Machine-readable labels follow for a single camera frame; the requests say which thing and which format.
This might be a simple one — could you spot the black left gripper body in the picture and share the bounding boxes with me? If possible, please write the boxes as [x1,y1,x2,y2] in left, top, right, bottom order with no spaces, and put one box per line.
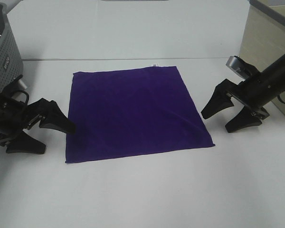
[0,75,42,145]

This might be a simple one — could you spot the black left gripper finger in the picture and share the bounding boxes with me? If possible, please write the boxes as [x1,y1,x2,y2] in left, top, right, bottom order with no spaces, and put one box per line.
[6,132,46,154]
[39,98,76,133]

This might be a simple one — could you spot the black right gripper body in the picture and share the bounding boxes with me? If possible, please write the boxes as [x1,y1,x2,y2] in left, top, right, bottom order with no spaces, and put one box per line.
[225,72,270,120]

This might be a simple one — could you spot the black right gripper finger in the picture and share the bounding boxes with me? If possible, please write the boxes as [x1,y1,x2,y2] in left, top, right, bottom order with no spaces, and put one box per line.
[225,106,262,133]
[201,79,234,119]

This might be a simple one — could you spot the purple towel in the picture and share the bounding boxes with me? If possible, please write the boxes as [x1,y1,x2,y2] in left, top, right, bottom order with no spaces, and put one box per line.
[66,66,214,163]

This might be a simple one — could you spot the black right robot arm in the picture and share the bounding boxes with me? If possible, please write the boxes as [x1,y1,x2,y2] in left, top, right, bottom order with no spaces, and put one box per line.
[201,54,285,133]

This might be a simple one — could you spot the grey perforated plastic basket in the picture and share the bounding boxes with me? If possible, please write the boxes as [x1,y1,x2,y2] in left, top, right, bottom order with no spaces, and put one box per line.
[0,3,23,93]

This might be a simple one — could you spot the beige storage box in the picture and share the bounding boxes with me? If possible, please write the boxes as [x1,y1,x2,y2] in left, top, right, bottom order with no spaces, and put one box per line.
[239,0,285,115]

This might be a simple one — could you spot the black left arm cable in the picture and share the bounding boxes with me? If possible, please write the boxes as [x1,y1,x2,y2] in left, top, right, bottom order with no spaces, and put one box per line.
[9,89,30,105]

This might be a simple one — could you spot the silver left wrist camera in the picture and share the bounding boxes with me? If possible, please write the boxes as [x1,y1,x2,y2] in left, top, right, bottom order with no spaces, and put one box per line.
[17,79,28,91]

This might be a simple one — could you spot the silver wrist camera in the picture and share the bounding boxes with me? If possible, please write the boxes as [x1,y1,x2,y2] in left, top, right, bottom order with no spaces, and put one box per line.
[17,79,28,91]
[226,56,249,80]

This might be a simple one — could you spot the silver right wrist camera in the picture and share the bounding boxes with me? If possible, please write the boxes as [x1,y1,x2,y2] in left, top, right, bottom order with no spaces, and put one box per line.
[226,56,249,80]

